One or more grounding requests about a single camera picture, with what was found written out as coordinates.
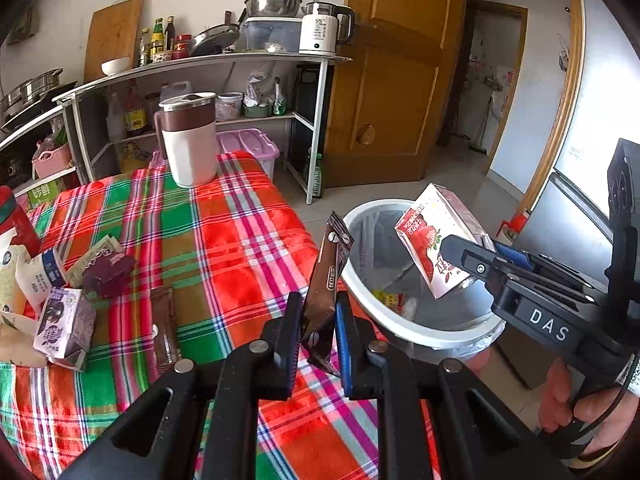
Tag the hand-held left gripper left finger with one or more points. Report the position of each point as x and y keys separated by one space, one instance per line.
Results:
x=290 y=355

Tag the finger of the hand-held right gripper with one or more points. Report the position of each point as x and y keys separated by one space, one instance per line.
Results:
x=515 y=257
x=470 y=262

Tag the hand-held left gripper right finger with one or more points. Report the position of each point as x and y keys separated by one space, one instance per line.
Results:
x=350 y=355

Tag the strawberry print milk carton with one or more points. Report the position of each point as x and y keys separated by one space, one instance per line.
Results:
x=425 y=240

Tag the yellow red snack wrapper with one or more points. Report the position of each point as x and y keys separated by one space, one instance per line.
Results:
x=390 y=300

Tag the brown coffee packet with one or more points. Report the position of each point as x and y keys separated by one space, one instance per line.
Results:
x=165 y=330
x=325 y=280

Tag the white round waste bin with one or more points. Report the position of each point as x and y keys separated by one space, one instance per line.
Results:
x=435 y=335

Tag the pale green printed wrapper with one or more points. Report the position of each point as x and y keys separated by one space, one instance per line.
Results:
x=95 y=255

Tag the purple milk carton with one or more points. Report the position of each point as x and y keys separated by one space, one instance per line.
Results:
x=62 y=320

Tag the white blue label yogurt cup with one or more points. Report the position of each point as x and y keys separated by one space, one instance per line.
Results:
x=42 y=275

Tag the cream paper bag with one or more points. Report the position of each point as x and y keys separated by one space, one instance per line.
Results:
x=10 y=320

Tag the person's right hand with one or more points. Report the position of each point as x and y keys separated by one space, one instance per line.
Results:
x=555 y=400

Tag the red green plaid tablecloth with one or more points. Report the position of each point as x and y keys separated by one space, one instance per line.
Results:
x=225 y=260

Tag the wooden door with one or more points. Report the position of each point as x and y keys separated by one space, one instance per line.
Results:
x=400 y=85

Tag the purple lidded storage box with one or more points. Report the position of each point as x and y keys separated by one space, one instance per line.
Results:
x=250 y=147

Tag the white brown lidded mug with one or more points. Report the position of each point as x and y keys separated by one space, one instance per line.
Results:
x=190 y=155

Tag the green bowl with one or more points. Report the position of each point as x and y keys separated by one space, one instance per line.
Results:
x=257 y=111

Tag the green snack bag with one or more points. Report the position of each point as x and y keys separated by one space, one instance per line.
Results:
x=280 y=100

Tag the white lidded jar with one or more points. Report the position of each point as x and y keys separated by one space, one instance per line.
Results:
x=229 y=107

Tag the white plastic bag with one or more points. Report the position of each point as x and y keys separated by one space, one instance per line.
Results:
x=260 y=87

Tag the white electric kettle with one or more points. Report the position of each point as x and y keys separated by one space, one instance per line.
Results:
x=317 y=32

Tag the dark bottle with yellow label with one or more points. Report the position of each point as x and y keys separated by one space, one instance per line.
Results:
x=135 y=117

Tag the plastic jug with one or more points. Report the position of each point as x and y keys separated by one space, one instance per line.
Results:
x=175 y=90

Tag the clear plastic bottle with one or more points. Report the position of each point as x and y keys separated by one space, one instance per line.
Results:
x=115 y=120

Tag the green cardboard box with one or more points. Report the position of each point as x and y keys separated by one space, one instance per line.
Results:
x=45 y=194

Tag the red antler cap bottle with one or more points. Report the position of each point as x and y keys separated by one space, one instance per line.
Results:
x=20 y=225

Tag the clear plastic storage box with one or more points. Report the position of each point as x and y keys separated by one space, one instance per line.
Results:
x=270 y=32

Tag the metal shelf rack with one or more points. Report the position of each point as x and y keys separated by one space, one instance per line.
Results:
x=200 y=62

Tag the pink woven basket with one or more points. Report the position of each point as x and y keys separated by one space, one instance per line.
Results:
x=50 y=160

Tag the steel mixing bowl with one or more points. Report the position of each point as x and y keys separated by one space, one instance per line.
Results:
x=272 y=6

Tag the steel frying pan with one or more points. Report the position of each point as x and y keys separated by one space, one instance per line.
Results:
x=215 y=40

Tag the red lid jar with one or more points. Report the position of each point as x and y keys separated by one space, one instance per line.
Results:
x=182 y=46

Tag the white ceramic bowl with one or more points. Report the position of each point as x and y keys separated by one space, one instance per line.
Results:
x=116 y=67

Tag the small clear glass bottle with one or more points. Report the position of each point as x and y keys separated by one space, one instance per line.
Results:
x=144 y=50

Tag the green yellow label oil bottle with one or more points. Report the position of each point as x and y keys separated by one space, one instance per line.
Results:
x=157 y=40

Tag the metal side shelf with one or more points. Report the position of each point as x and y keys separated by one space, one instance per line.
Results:
x=35 y=126

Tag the dark sauce bottle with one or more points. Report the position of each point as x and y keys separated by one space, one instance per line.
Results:
x=170 y=32

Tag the black induction cooker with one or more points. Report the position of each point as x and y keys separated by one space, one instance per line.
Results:
x=30 y=112

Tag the wooden cutting board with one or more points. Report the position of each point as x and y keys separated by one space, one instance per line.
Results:
x=112 y=35

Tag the steel steamer pot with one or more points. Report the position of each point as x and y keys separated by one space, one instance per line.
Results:
x=30 y=87

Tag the khaki hanging cloth organiser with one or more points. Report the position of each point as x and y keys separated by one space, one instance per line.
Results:
x=22 y=27

